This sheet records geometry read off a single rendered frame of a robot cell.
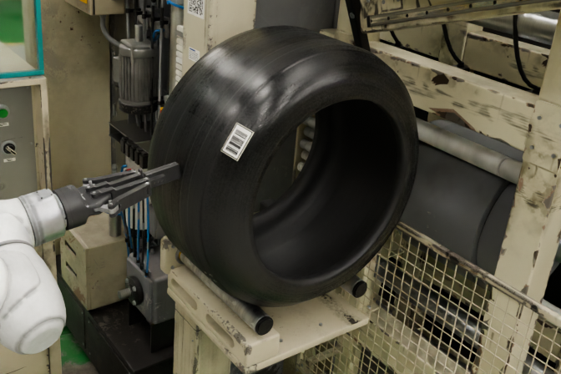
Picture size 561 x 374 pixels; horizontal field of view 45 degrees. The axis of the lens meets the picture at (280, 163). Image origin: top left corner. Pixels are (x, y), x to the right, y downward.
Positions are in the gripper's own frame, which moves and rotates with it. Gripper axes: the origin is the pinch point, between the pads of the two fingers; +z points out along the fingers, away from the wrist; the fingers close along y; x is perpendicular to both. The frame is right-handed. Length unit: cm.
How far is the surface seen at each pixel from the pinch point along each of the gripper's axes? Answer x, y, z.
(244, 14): -18.7, 25.2, 36.8
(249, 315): 35.6, -8.1, 12.4
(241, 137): -8.7, -11.2, 11.2
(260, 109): -12.4, -10.2, 16.3
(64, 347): 126, 111, 0
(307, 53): -19.2, -7.0, 29.9
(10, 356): 77, 60, -26
